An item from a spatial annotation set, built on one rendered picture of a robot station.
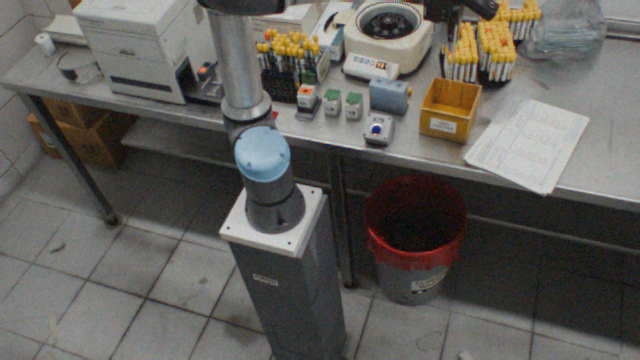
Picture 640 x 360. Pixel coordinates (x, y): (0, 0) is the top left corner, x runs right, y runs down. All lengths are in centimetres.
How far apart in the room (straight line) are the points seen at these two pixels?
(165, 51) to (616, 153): 123
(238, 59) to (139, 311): 147
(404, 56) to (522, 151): 44
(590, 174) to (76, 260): 208
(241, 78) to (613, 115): 102
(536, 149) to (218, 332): 138
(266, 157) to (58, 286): 163
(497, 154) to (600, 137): 28
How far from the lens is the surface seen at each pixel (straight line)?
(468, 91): 156
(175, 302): 237
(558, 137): 157
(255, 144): 120
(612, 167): 156
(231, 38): 114
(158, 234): 259
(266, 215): 128
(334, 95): 156
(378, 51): 167
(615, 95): 176
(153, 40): 162
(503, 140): 153
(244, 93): 122
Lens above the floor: 197
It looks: 50 degrees down
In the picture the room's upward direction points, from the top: 9 degrees counter-clockwise
